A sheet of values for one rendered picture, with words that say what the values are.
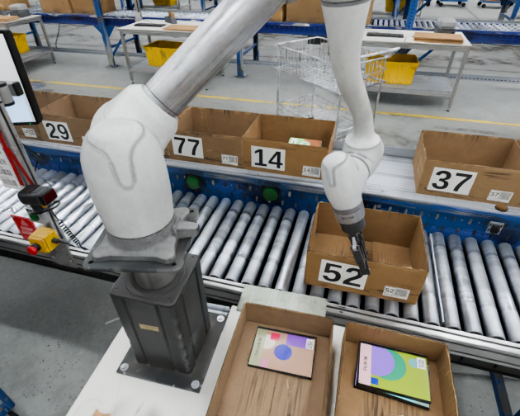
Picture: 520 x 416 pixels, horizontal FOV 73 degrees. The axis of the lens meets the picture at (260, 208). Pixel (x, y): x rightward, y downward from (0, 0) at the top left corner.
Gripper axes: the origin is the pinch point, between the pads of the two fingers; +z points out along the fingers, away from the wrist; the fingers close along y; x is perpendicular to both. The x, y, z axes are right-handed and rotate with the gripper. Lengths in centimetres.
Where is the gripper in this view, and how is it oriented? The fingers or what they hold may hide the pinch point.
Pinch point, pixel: (363, 265)
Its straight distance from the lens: 123.9
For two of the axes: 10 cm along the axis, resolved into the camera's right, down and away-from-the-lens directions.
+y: -2.7, 5.9, -7.6
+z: 3.4, 8.0, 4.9
